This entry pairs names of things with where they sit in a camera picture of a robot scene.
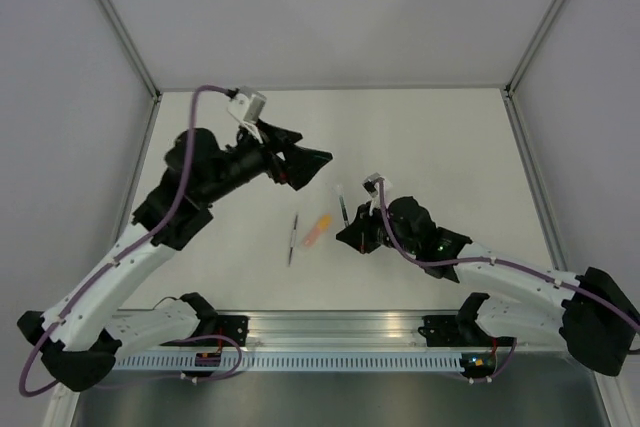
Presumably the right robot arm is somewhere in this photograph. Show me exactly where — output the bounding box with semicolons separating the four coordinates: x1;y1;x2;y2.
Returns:
336;197;639;377

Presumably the aluminium frame rail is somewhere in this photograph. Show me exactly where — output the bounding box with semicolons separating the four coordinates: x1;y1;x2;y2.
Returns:
99;310;614;353

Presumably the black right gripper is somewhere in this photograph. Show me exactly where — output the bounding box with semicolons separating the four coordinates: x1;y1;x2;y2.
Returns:
338;199;419;255

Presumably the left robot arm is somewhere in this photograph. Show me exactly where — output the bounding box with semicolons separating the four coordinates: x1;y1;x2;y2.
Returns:
17;121;333;392

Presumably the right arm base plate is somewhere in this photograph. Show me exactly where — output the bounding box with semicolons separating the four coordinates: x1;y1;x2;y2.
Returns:
418;315;514;348

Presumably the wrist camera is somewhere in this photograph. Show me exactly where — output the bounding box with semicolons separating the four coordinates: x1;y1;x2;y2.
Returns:
362;172;393;215
227;86;267;143

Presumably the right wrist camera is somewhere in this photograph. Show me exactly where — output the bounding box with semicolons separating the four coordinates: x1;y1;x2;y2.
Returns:
362;172;393;215

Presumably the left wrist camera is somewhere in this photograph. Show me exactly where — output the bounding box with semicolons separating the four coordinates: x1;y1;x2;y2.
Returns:
227;86;267;143

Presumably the white slotted cable duct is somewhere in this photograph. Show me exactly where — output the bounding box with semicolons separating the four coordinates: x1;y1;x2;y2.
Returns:
114;350;463;373

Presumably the pink highlighter pen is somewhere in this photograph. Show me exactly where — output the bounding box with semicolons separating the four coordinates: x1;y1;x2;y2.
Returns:
297;227;324;252

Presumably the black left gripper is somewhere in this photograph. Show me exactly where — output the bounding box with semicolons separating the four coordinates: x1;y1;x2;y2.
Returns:
201;117;334;204

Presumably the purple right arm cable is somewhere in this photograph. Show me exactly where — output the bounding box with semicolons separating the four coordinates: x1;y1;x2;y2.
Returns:
374;180;640;386

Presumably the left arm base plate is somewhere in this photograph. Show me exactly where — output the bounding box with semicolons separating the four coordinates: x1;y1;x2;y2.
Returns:
194;314;249;347

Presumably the purple marker pen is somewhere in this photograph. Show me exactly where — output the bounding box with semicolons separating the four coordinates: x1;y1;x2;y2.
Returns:
287;211;299;267

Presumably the green pen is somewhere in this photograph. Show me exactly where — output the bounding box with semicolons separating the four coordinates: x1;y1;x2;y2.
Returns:
338;194;350;227

